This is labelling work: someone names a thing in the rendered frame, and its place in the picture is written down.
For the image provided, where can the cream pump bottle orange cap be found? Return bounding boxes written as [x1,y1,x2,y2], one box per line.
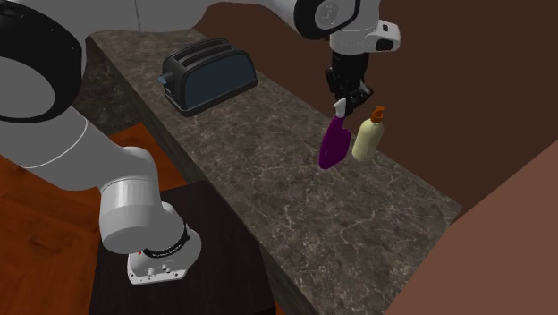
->
[351,105,386,163]

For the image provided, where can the purple spray bottle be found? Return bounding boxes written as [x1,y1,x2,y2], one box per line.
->
[317,97,352,171]

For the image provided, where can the dark robot stand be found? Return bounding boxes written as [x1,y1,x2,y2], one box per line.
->
[89,179,277,315]

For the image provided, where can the black toaster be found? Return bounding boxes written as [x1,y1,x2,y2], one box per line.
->
[156,38,259,118]

